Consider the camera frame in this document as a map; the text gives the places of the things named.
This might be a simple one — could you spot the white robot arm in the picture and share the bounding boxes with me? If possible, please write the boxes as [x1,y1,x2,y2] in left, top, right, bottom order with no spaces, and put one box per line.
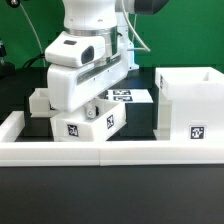
[45,0,169,112]

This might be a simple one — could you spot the white marker tag sheet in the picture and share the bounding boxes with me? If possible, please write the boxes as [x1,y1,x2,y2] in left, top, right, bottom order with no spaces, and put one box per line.
[106,89,153,103]

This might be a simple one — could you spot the white front drawer tray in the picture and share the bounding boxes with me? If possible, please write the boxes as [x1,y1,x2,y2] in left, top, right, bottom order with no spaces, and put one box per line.
[50,98,126,142]

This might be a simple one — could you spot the black cables at base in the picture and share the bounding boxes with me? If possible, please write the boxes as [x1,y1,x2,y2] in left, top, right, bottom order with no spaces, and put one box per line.
[22,54,48,69]

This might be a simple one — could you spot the white drawer tray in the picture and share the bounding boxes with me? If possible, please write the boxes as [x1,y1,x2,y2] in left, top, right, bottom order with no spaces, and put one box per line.
[50,98,126,142]
[29,88,58,118]

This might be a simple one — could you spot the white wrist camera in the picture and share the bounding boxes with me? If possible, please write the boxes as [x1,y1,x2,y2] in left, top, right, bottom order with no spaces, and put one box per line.
[45,32,105,68]

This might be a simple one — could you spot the white rear drawer tray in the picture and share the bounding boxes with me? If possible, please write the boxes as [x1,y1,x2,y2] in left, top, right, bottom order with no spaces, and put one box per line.
[29,88,58,118]

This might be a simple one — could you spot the gripper finger with metal tip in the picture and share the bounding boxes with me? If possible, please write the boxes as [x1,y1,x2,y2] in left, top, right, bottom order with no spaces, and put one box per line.
[85,104,97,118]

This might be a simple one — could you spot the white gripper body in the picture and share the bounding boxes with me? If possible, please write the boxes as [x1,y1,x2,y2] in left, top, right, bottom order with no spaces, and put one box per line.
[47,50,128,112]

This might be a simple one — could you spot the white U-shaped border frame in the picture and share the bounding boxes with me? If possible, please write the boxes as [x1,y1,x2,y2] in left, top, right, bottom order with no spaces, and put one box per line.
[0,111,224,167]

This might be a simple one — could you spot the black camera stand left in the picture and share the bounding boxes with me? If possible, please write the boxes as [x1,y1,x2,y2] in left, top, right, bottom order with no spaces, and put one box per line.
[0,39,15,78]

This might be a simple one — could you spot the white drawer cabinet box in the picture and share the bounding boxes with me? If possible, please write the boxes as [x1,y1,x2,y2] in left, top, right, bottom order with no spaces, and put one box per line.
[154,67,224,141]

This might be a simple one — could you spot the thin white cable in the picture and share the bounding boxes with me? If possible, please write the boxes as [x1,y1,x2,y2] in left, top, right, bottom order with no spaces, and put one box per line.
[19,3,47,69]

